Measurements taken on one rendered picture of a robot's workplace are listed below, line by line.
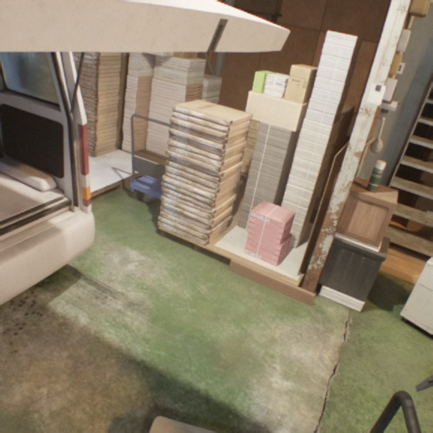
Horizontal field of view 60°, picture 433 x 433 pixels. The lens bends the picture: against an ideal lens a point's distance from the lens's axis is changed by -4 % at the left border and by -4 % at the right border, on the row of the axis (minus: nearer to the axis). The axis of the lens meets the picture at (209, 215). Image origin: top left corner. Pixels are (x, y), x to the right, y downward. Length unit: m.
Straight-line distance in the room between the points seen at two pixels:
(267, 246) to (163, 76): 2.47
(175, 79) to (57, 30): 3.95
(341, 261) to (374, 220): 0.38
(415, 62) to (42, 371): 3.21
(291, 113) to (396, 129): 0.88
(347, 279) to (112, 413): 1.81
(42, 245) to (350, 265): 2.01
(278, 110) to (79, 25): 2.52
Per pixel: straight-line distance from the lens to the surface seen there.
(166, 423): 1.84
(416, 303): 3.08
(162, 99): 4.68
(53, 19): 0.64
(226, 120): 2.73
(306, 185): 3.14
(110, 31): 0.72
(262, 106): 3.12
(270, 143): 3.14
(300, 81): 3.04
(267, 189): 3.24
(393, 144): 3.44
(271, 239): 2.97
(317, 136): 3.03
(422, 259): 4.07
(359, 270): 2.91
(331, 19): 6.84
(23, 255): 2.16
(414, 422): 1.44
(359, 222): 2.77
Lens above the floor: 1.74
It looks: 28 degrees down
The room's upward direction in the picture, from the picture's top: 10 degrees clockwise
